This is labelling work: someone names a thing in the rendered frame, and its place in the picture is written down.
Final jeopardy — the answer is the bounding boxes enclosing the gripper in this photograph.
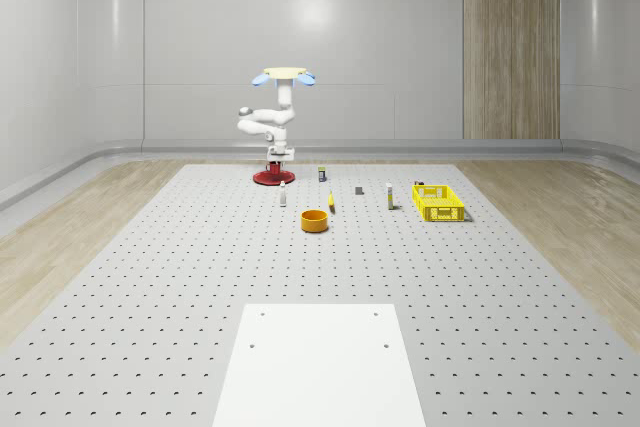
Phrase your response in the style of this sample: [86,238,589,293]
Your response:
[266,145,296,166]

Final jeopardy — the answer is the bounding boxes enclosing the red plate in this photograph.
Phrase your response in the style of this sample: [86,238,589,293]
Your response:
[252,169,297,187]

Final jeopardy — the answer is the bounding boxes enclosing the yellow bowl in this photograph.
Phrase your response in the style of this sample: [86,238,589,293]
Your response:
[300,209,329,235]

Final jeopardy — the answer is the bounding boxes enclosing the yellow basket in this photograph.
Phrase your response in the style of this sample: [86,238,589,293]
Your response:
[411,184,466,223]

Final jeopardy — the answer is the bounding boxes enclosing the white board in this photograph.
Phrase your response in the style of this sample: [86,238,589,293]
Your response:
[212,303,428,427]

